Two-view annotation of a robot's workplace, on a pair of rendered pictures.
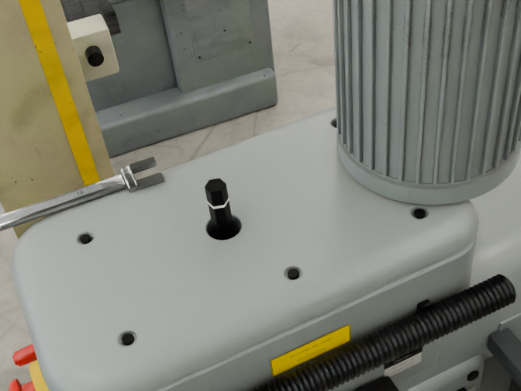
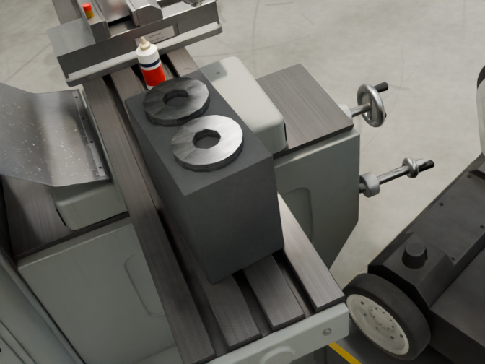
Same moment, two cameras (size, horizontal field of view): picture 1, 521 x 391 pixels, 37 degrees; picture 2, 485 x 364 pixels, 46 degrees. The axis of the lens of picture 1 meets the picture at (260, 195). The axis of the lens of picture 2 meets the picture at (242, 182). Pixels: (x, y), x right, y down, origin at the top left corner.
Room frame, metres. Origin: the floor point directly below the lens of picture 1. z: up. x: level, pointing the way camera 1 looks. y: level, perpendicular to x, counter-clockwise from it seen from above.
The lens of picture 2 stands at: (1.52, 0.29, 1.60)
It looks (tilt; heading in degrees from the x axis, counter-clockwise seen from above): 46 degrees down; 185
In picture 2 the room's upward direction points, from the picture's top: 11 degrees counter-clockwise
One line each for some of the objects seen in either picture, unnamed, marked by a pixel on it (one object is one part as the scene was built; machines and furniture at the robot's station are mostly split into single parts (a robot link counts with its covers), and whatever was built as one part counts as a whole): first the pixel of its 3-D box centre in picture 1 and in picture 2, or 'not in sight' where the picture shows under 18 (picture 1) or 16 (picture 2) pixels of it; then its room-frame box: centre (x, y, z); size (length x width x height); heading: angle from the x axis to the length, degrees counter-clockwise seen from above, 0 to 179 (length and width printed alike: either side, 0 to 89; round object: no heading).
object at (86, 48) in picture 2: not in sight; (131, 20); (0.42, 0.02, 0.99); 0.35 x 0.15 x 0.11; 111
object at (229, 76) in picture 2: not in sight; (158, 131); (0.56, 0.04, 0.80); 0.50 x 0.35 x 0.12; 110
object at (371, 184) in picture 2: not in sight; (396, 173); (0.51, 0.59, 0.52); 0.22 x 0.06 x 0.06; 110
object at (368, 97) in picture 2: not in sight; (358, 110); (0.39, 0.51, 0.64); 0.16 x 0.12 x 0.12; 110
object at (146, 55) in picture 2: not in sight; (149, 61); (0.58, 0.07, 0.99); 0.04 x 0.04 x 0.11
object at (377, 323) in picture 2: not in sight; (384, 316); (0.90, 0.47, 0.50); 0.20 x 0.05 x 0.20; 41
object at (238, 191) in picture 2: not in sight; (204, 171); (0.94, 0.19, 1.04); 0.22 x 0.12 x 0.20; 25
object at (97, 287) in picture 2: not in sight; (199, 229); (0.55, 0.07, 0.44); 0.80 x 0.30 x 0.60; 110
